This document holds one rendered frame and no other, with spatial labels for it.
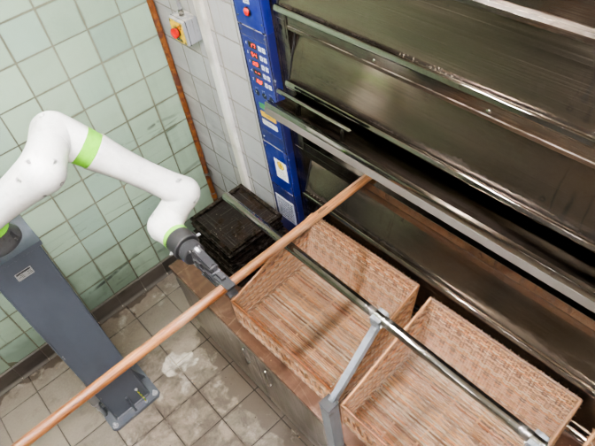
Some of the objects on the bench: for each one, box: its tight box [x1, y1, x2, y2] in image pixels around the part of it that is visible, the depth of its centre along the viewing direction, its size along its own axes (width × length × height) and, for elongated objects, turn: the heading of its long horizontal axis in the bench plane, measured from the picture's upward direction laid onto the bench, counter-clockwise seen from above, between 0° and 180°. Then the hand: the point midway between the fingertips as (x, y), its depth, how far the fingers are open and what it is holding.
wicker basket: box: [231, 212, 420, 406], centre depth 208 cm, size 49×56×28 cm
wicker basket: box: [340, 296, 583, 446], centre depth 175 cm, size 49×56×28 cm
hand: (226, 285), depth 161 cm, fingers closed on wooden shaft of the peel, 3 cm apart
